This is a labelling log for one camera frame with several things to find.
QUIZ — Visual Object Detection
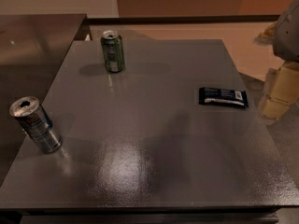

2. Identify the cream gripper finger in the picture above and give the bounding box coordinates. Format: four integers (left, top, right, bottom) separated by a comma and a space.
258, 61, 299, 119
254, 22, 277, 46

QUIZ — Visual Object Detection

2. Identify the dark blue rxbar wrapper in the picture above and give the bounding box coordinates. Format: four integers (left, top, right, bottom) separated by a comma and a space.
198, 87, 249, 108

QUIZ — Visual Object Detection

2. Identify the green soda can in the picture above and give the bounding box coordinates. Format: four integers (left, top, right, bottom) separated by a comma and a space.
101, 30, 125, 73

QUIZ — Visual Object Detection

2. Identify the silver blue soda can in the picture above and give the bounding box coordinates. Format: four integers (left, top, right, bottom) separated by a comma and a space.
9, 96, 62, 154

